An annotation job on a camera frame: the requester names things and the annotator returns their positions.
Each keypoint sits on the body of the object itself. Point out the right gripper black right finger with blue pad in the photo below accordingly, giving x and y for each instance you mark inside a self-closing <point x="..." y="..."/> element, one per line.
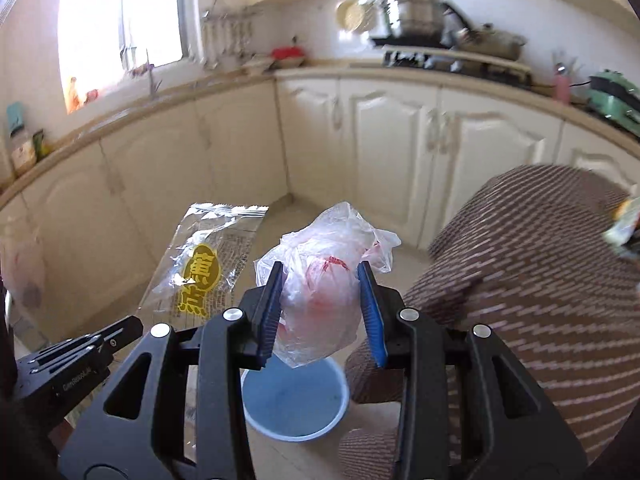
<point x="470" y="409"/>

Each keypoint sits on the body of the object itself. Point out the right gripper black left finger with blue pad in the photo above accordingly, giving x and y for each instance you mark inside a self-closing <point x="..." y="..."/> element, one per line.
<point x="174" y="409"/>

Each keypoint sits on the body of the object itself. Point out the clear wrapper yellow label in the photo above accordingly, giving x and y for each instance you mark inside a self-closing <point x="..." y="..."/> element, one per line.
<point x="196" y="277"/>

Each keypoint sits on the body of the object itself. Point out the clear plastic bag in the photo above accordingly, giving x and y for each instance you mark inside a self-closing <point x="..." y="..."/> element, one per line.
<point x="320" y="298"/>

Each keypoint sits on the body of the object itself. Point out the light blue trash bin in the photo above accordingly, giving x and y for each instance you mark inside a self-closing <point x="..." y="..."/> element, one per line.
<point x="295" y="404"/>

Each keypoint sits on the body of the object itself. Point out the cream lower kitchen cabinets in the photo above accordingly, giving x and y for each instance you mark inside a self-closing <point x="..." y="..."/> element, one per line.
<point x="406" y="148"/>

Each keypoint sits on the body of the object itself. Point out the brown polka dot tablecloth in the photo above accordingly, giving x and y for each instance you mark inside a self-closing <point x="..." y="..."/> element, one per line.
<point x="526" y="256"/>

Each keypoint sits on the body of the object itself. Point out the jar on left counter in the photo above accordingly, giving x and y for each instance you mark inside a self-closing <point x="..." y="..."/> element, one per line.
<point x="23" y="153"/>

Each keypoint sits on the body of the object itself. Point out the small colourful snack wrapper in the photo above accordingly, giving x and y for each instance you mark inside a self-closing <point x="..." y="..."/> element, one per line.
<point x="623" y="235"/>

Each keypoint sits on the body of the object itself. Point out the chrome sink faucet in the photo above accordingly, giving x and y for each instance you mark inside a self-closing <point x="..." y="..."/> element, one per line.
<point x="147" y="70"/>

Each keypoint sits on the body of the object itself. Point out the pink utensil holder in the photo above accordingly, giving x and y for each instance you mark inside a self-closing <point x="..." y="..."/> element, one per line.
<point x="562" y="84"/>

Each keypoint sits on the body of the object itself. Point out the black gas stove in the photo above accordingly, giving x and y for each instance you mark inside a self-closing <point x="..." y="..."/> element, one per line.
<point x="459" y="62"/>

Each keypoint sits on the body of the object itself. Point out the green electric cooker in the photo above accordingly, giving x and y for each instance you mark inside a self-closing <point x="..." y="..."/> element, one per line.
<point x="615" y="99"/>

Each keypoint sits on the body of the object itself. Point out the red bowl on counter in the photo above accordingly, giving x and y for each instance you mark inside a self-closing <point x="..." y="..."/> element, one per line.
<point x="288" y="57"/>

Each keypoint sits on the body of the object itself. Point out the hanging utensil rack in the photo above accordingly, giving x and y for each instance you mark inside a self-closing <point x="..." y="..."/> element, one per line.
<point x="227" y="35"/>

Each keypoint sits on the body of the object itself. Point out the stacked steel steamer pot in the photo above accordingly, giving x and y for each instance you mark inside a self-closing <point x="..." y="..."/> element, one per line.
<point x="421" y="21"/>

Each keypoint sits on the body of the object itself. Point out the round cream steamer tray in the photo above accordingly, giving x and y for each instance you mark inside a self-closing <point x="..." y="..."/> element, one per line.
<point x="356" y="16"/>

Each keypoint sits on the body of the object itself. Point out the steel wok with handle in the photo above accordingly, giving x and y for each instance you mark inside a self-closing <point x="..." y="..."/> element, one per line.
<point x="489" y="41"/>

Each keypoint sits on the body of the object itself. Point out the window frame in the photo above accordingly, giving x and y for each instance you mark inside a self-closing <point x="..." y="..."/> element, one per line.
<point x="104" y="42"/>

